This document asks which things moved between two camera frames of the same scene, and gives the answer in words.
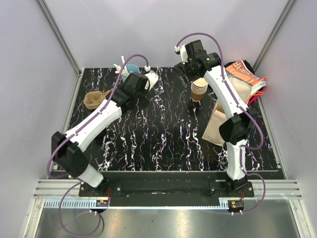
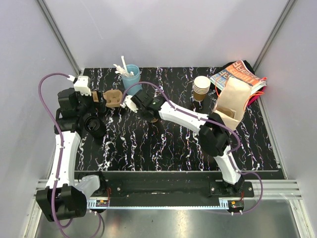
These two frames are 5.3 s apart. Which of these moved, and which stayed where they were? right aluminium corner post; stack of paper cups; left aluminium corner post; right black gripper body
Moved: right black gripper body
Stayed: right aluminium corner post; left aluminium corner post; stack of paper cups
